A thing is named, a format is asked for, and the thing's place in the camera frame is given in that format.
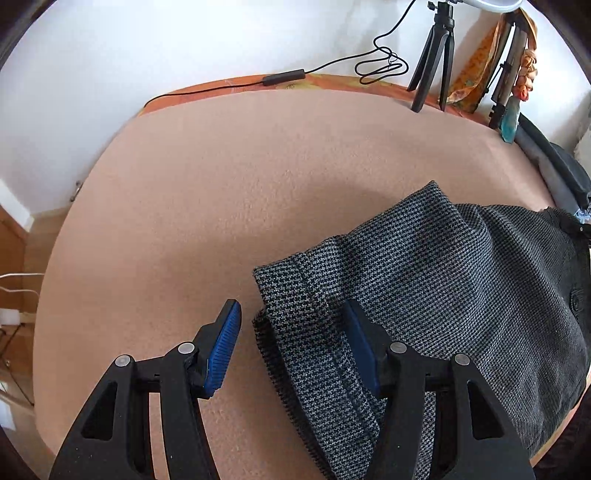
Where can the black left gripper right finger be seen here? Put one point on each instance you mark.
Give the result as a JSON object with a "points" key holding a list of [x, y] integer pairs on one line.
{"points": [[473, 436]]}

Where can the grey houndstooth pants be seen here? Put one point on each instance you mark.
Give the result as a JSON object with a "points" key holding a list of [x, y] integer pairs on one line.
{"points": [[507, 286]]}

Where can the orange floral bed sheet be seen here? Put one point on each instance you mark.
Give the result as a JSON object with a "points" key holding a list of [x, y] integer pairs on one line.
{"points": [[255, 83]]}

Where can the black mini tripod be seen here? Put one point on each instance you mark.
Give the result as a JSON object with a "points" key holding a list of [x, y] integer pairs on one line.
{"points": [[439, 47]]}

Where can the white ring light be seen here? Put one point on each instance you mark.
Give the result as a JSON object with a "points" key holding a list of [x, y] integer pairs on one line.
{"points": [[494, 6]]}

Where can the green patterned white pillow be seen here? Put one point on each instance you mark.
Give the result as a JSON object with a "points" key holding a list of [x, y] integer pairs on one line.
{"points": [[582, 152]]}

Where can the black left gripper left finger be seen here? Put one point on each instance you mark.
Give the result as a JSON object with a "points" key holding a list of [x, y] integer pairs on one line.
{"points": [[110, 437]]}

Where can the metal door stopper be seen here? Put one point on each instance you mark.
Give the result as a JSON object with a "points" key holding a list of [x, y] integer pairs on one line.
{"points": [[77, 189]]}

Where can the folded dark grey clothes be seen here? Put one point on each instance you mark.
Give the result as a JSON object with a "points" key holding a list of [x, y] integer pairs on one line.
{"points": [[566, 180]]}

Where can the folded tripod with orange scarf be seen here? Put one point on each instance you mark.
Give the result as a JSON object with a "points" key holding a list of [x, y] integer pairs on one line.
{"points": [[503, 66]]}

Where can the peach blanket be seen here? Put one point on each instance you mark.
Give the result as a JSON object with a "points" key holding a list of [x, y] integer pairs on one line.
{"points": [[186, 201]]}

